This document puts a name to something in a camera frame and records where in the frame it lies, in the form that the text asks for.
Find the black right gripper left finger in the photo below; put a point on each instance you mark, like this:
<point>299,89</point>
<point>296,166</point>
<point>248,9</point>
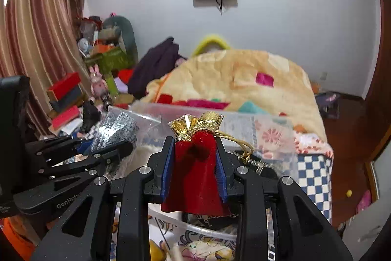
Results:
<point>83,232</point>

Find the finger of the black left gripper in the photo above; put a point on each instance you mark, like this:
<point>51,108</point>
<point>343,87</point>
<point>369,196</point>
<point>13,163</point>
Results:
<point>97,160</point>
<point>51,152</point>

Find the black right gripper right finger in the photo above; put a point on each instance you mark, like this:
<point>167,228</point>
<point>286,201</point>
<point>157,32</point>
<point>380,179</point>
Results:
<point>301,232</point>

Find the black chain-trimmed pouch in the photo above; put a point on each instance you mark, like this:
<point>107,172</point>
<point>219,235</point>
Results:
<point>261,167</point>

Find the red velvet gold pouch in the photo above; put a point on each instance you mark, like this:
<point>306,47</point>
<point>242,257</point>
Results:
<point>196,181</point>

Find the black plastic bag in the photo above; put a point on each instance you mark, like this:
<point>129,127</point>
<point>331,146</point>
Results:
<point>91,116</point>

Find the clear plastic storage box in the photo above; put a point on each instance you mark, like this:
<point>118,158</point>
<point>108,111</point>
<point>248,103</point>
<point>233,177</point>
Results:
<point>271,137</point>

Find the patterned checkered tablecloth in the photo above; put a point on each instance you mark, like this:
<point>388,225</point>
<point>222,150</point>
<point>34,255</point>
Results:
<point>168,229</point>

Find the red gift box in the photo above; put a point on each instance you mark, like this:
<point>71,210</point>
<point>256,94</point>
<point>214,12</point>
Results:
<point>62,87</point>

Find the pink rabbit figurine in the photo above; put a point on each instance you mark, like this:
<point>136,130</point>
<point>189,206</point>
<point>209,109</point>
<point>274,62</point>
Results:
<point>98,84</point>

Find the green bottle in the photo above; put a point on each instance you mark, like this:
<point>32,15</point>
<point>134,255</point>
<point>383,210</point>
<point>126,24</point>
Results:
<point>111,84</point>

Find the green cardboard box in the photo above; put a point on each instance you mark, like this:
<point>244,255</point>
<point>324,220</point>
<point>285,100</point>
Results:
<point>108,61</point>

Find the dark purple jacket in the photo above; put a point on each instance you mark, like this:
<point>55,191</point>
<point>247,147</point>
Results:
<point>157,62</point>

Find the grey-green plush toy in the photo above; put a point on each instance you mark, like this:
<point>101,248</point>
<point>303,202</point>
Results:
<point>118,29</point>

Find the striped pink curtain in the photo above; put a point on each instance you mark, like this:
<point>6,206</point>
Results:
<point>39,40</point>

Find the beige fleece blanket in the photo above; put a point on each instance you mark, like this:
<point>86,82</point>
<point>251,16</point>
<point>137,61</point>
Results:
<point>274,83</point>

